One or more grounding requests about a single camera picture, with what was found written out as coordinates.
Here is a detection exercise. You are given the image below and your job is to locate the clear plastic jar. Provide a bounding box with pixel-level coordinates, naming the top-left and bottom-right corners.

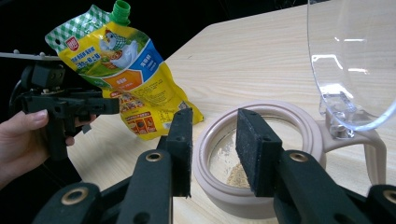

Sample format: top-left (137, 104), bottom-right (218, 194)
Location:
top-left (191, 100), bottom-right (389, 220)

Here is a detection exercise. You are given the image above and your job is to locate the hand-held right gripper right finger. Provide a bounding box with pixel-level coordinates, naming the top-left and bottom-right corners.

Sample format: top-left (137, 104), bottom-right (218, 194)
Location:
top-left (235, 107), bottom-right (372, 224)

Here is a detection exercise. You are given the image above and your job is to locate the clear hinged jar lid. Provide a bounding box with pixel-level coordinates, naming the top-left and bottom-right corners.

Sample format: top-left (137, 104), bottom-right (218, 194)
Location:
top-left (306, 0), bottom-right (396, 140)

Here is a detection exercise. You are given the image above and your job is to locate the yellow spouted seasoning pouch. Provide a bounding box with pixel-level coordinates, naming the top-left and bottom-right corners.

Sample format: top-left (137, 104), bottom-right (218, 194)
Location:
top-left (45, 0), bottom-right (205, 142)

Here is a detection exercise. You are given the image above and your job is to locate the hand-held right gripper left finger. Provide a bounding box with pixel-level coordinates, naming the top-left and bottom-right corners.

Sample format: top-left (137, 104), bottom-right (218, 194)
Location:
top-left (116, 107), bottom-right (194, 224)

